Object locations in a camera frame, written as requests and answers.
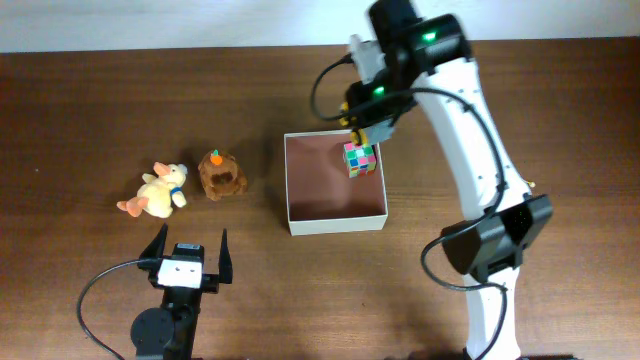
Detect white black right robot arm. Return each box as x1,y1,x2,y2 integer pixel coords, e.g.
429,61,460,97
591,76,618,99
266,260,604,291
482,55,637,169
341,1,552,359

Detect yellow plush duck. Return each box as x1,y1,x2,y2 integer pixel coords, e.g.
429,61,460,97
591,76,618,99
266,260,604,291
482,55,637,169
116,162,188,219

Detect multicolour puzzle cube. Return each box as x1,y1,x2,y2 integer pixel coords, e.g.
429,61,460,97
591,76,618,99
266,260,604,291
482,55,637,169
343,142,377,178

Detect yellow grey toy truck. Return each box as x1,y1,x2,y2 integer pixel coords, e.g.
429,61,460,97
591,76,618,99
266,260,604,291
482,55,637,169
339,115,395,146

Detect black right camera cable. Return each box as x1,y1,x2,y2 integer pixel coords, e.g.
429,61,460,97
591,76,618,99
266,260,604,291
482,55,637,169
309,53,510,360

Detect black left camera cable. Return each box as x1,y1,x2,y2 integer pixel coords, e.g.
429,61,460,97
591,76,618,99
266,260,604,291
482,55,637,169
76,258,151,360

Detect brown plush capybara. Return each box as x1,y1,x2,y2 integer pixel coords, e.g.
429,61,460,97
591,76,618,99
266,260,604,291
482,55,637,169
198,149,248,201

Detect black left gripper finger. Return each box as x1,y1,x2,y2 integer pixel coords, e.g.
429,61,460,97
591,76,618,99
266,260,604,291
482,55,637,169
139,223,168,260
218,228,234,284

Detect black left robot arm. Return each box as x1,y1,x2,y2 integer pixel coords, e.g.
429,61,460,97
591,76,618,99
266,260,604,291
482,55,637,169
130,224,233,360

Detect white cardboard box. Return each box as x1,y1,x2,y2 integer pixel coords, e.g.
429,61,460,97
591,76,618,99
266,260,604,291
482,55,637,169
284,130,388,236

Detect black camera cable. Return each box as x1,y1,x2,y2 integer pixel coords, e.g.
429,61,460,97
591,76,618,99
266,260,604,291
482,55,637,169
76,258,151,360
309,53,510,360

